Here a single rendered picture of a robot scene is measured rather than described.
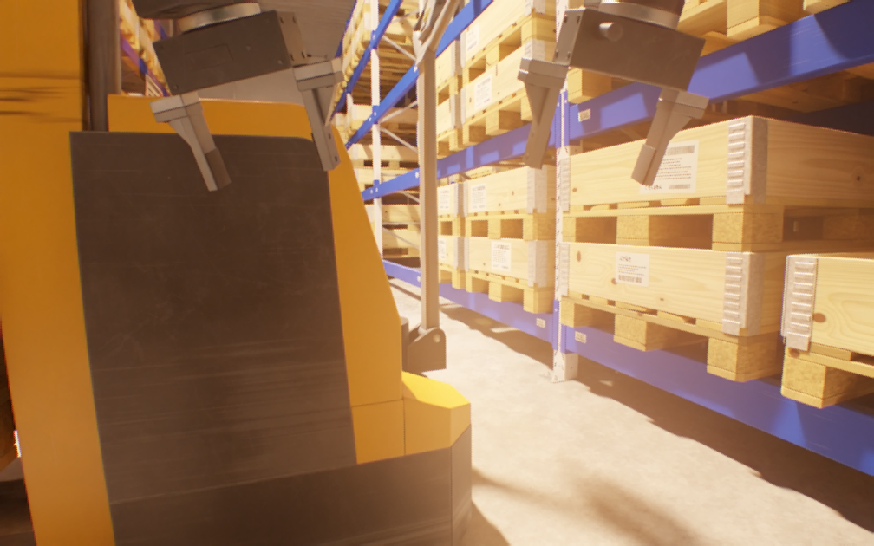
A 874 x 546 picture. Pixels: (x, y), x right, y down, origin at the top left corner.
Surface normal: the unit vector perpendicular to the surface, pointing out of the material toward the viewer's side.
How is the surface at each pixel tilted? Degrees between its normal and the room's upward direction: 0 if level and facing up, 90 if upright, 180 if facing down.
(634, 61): 113
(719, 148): 90
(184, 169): 90
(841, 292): 90
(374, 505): 90
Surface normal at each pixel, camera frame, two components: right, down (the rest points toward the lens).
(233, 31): -0.08, 0.50
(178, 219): 0.34, 0.10
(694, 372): -0.94, 0.05
